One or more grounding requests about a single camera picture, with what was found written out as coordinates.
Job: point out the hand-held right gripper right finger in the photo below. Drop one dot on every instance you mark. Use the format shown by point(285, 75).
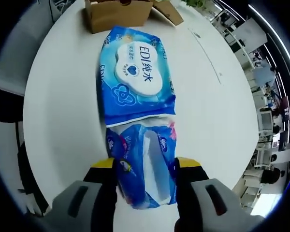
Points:
point(195, 200)

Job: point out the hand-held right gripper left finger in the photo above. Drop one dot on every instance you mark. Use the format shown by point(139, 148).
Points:
point(96, 198)

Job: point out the blue tissue pack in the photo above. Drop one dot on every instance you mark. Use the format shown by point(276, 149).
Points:
point(125, 145)

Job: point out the blue wet wipes pack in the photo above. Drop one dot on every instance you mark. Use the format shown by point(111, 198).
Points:
point(135, 67)

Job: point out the brown cardboard shoe box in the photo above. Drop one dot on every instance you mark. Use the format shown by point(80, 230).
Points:
point(116, 14)

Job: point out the table socket panel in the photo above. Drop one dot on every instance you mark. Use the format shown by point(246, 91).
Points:
point(197, 35)

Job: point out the green potted plant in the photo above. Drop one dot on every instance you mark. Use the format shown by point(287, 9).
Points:
point(195, 3)

